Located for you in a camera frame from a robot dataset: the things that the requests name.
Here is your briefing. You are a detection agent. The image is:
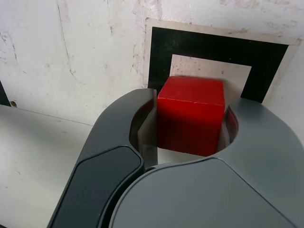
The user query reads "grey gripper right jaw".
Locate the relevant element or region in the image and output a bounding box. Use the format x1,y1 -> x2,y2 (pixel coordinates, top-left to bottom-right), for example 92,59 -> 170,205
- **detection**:
104,97 -> 304,228

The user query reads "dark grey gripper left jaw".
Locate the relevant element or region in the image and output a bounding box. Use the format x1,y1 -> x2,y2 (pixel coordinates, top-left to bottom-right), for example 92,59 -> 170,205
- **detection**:
48,87 -> 159,228

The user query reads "black tape square outline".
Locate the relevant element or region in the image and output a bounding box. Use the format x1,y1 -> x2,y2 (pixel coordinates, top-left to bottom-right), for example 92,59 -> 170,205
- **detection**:
147,26 -> 289,104

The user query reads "red cube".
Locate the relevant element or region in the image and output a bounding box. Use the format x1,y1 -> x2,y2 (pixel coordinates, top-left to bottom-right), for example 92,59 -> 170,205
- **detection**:
156,76 -> 226,157

